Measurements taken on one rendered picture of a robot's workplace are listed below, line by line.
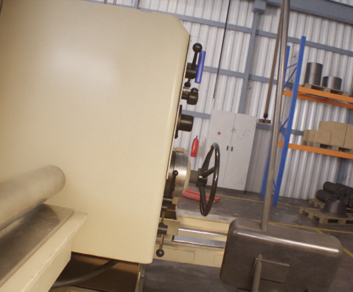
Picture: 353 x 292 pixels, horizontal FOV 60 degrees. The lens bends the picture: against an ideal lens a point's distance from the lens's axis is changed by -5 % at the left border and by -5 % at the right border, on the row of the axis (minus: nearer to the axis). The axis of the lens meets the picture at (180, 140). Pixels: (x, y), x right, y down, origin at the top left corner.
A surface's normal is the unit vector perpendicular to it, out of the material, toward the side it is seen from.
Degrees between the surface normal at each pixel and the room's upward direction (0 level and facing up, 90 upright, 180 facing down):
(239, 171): 90
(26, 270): 0
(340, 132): 90
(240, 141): 90
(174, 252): 90
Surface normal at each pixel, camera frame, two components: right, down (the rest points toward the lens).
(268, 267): -0.25, 0.34
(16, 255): 0.17, -0.98
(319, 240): 0.09, -0.92
